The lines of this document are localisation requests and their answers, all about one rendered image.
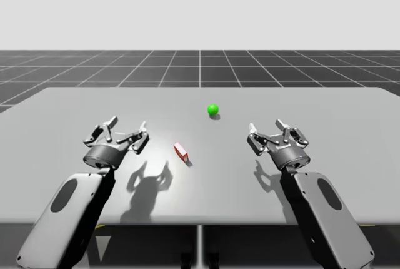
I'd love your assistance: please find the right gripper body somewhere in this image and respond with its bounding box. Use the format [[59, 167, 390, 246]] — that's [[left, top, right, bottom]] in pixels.
[[267, 139, 311, 170]]

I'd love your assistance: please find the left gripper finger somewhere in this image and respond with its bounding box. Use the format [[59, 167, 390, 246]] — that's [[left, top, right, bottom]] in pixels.
[[82, 116, 119, 148], [116, 121, 150, 155]]

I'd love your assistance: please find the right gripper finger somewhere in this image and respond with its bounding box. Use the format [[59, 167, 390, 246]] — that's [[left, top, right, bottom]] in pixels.
[[247, 123, 281, 156], [275, 119, 311, 150]]

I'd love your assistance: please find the red and white carton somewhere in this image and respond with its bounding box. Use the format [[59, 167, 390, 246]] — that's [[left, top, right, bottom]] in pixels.
[[173, 141, 189, 162]]

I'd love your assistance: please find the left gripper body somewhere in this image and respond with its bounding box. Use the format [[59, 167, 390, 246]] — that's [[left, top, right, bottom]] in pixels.
[[82, 142, 129, 170]]

